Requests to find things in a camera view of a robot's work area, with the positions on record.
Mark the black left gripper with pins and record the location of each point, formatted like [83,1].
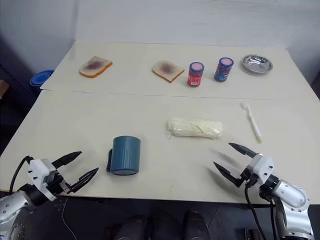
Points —
[58,185]

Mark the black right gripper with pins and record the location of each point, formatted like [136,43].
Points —
[246,178]

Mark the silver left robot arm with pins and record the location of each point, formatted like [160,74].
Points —
[12,208]

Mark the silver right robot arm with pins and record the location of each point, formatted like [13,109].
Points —
[292,196]

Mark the white toothbrush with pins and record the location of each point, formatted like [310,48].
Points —
[253,122]

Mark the rolled white towel in wrap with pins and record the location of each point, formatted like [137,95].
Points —
[195,128]

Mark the blue label jam jar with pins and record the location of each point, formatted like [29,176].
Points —
[223,70]

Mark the red label jam jar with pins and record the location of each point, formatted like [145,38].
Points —
[195,75]

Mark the blue plates stack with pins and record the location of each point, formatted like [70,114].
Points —
[41,78]

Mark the round metal bowl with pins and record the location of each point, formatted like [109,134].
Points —
[257,64]

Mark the bread slice with jam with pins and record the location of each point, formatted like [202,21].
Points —
[168,70]
[94,67]

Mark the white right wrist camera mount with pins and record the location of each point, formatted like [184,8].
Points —
[262,167]

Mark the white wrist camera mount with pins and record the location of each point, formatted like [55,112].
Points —
[37,172]
[262,167]

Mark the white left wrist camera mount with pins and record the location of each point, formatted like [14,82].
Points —
[37,172]

